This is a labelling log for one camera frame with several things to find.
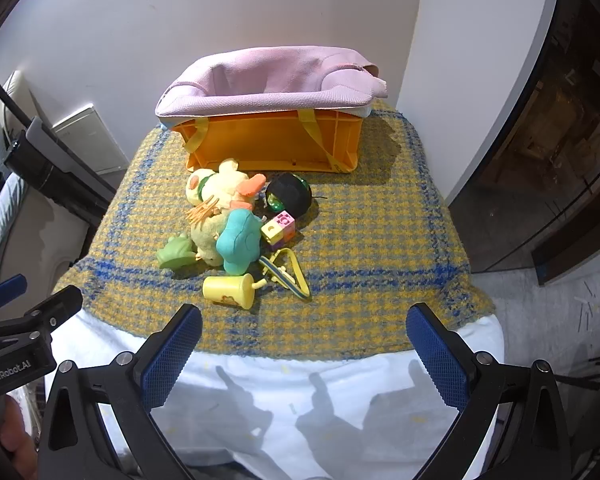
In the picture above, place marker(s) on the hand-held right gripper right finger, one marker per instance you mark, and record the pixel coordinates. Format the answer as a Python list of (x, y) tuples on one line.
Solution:
[(437, 360)]

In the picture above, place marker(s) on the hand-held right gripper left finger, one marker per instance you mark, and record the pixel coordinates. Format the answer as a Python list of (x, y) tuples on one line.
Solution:
[(172, 355)]

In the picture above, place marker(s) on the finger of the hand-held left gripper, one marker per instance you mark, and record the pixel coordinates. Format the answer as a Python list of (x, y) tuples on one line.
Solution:
[(55, 307), (5, 287)]

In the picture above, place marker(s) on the yellow toy cup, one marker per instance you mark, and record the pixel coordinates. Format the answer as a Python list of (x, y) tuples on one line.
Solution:
[(227, 289)]

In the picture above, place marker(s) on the teal flower toy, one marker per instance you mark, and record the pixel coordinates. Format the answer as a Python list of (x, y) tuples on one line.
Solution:
[(237, 242)]

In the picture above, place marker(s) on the colourful toy cube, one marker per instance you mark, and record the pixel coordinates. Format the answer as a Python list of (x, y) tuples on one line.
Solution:
[(280, 227)]

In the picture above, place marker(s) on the orange plastic basket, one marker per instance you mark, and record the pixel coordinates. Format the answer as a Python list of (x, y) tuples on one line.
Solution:
[(265, 140)]

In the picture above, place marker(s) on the pink cloth basket liner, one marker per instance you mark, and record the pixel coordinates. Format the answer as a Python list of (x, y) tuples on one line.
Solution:
[(260, 75)]

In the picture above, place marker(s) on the person's left hand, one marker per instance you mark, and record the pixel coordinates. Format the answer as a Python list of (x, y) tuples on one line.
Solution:
[(15, 435)]

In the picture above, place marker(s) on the cream furniture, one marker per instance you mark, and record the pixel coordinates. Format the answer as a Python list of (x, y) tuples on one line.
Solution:
[(55, 240)]

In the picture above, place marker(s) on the grey cloth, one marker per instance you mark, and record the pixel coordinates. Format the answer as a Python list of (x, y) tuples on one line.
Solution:
[(5, 205)]

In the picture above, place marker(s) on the green frog toy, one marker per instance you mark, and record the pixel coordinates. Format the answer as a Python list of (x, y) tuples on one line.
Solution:
[(175, 252)]

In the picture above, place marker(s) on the black stand pole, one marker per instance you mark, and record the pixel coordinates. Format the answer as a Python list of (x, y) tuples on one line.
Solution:
[(55, 180)]

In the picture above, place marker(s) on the yellow blue checked blanket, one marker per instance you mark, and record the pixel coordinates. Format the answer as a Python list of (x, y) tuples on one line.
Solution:
[(380, 240)]

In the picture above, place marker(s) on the yellow plush duck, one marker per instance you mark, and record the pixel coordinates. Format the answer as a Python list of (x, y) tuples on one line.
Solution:
[(225, 180)]

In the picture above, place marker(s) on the black green ball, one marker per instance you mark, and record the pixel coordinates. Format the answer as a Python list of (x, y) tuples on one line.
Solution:
[(290, 192)]

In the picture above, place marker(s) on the dark glass door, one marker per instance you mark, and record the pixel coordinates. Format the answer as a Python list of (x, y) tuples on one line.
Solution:
[(555, 135)]

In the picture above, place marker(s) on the white wall panel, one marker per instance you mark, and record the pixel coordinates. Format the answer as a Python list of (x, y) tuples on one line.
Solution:
[(92, 140)]

